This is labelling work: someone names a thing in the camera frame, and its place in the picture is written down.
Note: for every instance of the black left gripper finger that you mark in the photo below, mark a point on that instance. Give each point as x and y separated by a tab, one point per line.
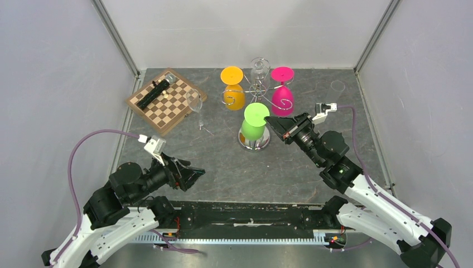
190	179
182	167

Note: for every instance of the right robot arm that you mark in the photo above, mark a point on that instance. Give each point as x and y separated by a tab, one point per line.
365	206

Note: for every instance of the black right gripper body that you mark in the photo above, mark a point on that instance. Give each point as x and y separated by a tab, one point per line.
304	129

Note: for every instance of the green plastic wine glass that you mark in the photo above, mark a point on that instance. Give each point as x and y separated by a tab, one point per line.
254	121

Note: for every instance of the orange plastic wine glass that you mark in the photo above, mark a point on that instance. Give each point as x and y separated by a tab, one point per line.
233	96

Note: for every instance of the black flashlight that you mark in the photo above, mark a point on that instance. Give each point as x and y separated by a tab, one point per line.
156	91

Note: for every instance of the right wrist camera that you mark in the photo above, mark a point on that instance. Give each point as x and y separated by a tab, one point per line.
322	110

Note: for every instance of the clear ribbed flute glass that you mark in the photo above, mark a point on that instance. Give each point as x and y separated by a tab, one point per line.
334	92

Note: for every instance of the clear round wine glass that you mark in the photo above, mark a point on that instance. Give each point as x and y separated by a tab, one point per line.
196	103

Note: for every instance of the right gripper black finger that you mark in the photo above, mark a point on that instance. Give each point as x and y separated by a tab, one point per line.
280	132
286	122

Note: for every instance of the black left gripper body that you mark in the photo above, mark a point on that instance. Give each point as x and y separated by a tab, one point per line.
173	177

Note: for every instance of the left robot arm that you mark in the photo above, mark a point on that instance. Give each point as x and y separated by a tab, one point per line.
115	214

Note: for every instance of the wooden chessboard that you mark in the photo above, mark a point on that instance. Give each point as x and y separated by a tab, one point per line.
168	110

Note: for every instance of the clear tumbler wine glass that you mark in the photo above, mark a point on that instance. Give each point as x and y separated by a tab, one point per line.
259	73

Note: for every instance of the pink plastic wine glass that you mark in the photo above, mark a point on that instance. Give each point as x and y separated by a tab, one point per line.
282	99

